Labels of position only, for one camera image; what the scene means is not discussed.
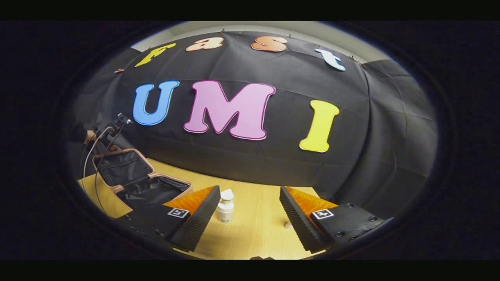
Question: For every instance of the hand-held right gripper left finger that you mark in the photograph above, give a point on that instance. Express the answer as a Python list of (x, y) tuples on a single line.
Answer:
[(195, 224)]

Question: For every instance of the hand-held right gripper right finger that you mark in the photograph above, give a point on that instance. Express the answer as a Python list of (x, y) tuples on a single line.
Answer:
[(299, 218)]

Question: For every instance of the white squeeze tube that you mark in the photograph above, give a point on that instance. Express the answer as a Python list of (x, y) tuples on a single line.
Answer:
[(288, 225)]

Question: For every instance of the pink suitcase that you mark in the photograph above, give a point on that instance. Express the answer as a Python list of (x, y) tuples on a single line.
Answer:
[(125, 168)]

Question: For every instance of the white pump bottle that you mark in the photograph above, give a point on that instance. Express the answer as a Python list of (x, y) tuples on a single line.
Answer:
[(225, 208)]

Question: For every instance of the black backdrop cloth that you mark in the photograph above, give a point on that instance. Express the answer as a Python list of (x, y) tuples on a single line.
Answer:
[(273, 164)]

